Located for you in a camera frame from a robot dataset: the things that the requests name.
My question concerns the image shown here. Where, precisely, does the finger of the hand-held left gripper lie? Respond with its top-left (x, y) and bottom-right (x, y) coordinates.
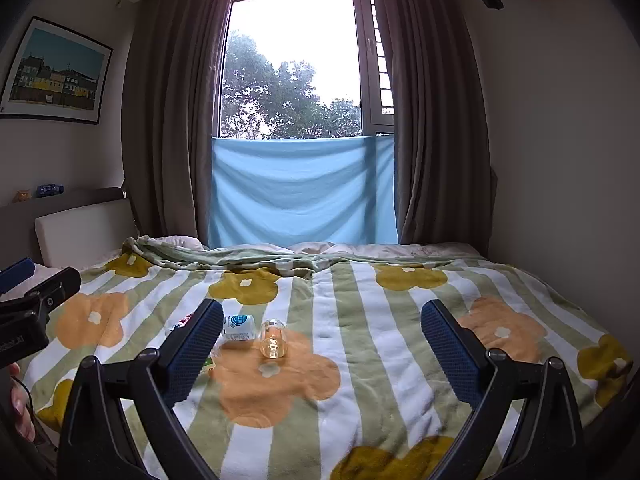
top-left (0, 257), bottom-right (37, 295)
top-left (21, 266), bottom-right (82, 313)

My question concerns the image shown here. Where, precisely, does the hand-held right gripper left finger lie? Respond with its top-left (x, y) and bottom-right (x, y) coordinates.
top-left (56, 299), bottom-right (225, 480)

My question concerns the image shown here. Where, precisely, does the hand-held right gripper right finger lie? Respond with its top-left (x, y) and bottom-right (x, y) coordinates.
top-left (421, 299), bottom-right (587, 480)

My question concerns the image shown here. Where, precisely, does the clear glass cup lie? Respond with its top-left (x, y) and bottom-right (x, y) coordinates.
top-left (259, 318), bottom-right (289, 360)

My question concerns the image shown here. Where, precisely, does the person's left hand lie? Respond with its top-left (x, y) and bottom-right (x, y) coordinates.
top-left (8, 362), bottom-right (37, 444)

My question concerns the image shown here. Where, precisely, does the small white bottle blue label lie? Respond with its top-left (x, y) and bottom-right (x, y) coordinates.
top-left (220, 313), bottom-right (257, 345)

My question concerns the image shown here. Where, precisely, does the white headboard cushion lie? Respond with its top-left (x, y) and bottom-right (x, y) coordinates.
top-left (33, 198), bottom-right (139, 267)

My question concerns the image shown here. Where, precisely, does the grey bed headboard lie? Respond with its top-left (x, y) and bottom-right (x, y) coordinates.
top-left (0, 187), bottom-right (144, 269)

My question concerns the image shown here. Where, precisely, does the floral striped blanket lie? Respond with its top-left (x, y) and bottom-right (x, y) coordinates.
top-left (19, 236), bottom-right (634, 480)

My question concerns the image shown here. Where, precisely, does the pink quilt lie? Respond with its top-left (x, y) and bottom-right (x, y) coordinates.
top-left (161, 234), bottom-right (482, 257)

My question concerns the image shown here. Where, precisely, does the blue cloth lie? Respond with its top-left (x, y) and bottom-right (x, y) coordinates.
top-left (207, 133), bottom-right (400, 250)

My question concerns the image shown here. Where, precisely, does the framed picture of houses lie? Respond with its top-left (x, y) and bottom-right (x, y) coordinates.
top-left (0, 15), bottom-right (114, 126)

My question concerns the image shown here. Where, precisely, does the brown curtain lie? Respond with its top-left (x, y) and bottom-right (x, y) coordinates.
top-left (376, 0), bottom-right (499, 257)
top-left (121, 0), bottom-right (237, 250)

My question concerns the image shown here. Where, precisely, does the window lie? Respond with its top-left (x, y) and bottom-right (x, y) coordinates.
top-left (218, 0), bottom-right (397, 141)

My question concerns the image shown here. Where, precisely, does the thin black cable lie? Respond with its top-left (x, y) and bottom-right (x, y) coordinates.
top-left (10, 376), bottom-right (52, 450)

